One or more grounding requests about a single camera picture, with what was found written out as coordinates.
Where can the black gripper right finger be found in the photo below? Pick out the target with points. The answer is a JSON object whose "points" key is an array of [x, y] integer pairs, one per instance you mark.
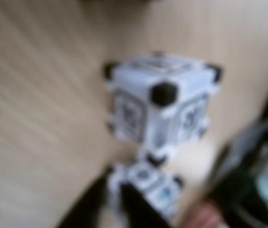
{"points": [[138, 213]]}

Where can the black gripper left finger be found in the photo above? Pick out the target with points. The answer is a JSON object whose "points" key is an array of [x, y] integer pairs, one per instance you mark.
{"points": [[89, 213]]}

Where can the white cube paperclip symbol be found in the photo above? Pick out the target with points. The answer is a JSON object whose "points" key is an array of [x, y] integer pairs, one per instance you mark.
{"points": [[149, 187]]}

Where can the white cube lightning symbol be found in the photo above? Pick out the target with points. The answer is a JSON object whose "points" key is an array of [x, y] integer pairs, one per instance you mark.
{"points": [[134, 78]]}

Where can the dark blurred background furniture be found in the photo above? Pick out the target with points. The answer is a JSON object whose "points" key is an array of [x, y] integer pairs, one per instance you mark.
{"points": [[243, 190]]}

